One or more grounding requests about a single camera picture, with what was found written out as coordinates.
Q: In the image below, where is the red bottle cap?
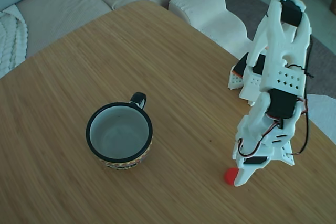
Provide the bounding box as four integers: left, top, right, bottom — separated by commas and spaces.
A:
223, 167, 240, 186

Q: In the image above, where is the black-rimmed patterned ceramic cup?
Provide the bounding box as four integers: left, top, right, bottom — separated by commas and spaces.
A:
85, 91, 154, 172

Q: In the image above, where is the white textured ottoman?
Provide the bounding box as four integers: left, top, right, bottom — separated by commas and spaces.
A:
167, 0, 253, 61

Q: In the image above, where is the beige sofa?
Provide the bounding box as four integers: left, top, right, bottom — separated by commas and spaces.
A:
0, 0, 226, 59

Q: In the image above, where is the white knitted blanket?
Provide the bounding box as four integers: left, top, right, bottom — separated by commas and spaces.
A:
0, 5, 29, 79

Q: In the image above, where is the black cable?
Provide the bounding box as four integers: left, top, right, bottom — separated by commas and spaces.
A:
288, 37, 314, 156

